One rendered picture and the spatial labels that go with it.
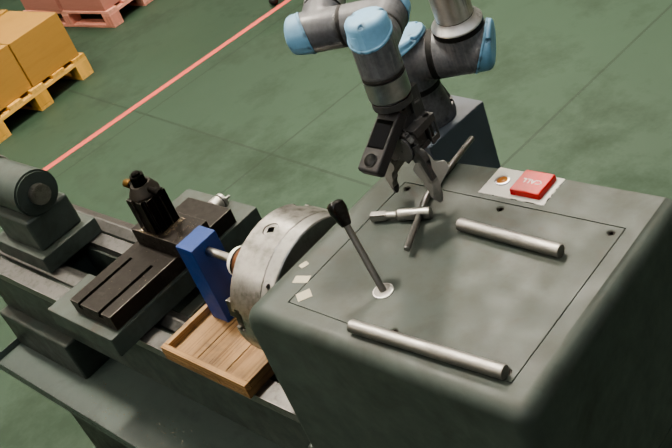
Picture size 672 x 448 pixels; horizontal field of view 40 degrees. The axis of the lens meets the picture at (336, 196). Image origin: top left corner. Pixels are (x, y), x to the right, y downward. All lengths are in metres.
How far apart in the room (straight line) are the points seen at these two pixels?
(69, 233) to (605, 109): 2.36
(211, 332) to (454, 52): 0.86
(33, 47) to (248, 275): 4.63
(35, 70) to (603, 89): 3.63
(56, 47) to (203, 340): 4.36
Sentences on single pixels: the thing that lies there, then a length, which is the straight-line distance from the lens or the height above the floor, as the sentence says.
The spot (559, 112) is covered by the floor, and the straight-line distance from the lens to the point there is 4.21.
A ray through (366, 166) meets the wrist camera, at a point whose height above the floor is 1.40.
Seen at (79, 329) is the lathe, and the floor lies 0.90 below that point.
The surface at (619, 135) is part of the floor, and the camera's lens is 3.98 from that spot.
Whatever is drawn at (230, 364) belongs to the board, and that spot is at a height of 0.88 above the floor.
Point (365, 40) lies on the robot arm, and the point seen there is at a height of 1.60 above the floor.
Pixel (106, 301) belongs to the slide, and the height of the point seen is 0.97.
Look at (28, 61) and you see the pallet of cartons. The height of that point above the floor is 0.31.
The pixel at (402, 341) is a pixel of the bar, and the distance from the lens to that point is 1.41.
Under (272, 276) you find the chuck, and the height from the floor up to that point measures 1.20.
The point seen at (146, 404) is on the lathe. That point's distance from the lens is 2.70.
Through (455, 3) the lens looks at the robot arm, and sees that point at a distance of 2.02.
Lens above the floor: 2.23
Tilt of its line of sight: 33 degrees down
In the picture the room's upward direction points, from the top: 22 degrees counter-clockwise
